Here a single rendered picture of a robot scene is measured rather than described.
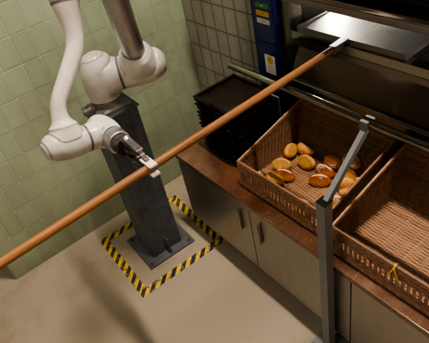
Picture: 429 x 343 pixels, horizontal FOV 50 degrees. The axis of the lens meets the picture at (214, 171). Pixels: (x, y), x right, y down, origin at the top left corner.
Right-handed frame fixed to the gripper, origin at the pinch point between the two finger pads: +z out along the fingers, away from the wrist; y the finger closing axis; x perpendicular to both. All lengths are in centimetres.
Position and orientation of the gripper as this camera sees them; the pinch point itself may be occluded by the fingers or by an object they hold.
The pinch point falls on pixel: (150, 166)
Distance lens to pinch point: 153.7
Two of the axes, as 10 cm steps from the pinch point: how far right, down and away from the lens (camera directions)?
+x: -7.7, 5.1, -3.9
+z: 6.1, 4.2, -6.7
